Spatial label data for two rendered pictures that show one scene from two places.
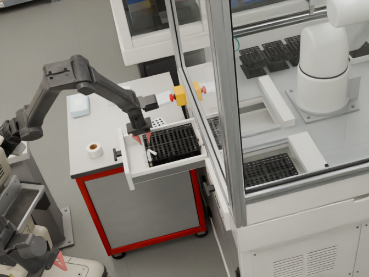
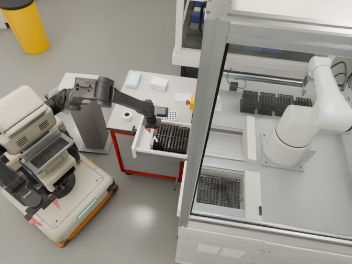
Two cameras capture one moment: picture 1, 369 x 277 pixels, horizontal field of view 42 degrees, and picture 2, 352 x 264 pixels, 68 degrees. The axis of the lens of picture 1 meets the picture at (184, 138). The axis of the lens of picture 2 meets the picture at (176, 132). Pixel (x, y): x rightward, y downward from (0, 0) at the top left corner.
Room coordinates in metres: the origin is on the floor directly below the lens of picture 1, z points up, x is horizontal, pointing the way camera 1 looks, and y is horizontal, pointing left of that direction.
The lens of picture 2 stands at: (0.60, -0.16, 2.21)
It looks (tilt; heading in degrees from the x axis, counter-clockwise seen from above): 53 degrees down; 11
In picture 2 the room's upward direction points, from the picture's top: 3 degrees clockwise
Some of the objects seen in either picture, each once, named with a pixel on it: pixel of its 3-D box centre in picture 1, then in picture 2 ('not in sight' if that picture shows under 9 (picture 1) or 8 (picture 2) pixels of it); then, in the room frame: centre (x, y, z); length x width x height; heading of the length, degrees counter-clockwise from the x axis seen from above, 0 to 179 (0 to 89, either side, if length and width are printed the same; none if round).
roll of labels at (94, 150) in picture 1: (94, 149); (127, 116); (1.70, 0.42, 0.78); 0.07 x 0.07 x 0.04
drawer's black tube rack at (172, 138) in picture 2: (171, 147); (170, 139); (1.53, 0.06, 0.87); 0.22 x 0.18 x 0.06; 95
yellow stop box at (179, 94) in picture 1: (179, 95); (193, 102); (1.86, -0.01, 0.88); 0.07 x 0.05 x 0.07; 5
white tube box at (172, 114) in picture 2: (154, 128); (168, 117); (1.77, 0.14, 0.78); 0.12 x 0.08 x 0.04; 107
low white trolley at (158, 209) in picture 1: (139, 170); (156, 131); (1.92, 0.28, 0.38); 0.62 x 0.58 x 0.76; 5
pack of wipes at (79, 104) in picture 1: (79, 104); (133, 79); (2.07, 0.51, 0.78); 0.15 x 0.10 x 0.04; 4
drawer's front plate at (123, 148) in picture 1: (125, 158); (139, 134); (1.51, 0.26, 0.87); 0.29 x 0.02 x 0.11; 5
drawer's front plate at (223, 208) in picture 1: (217, 192); (182, 187); (1.22, -0.09, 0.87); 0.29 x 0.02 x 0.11; 5
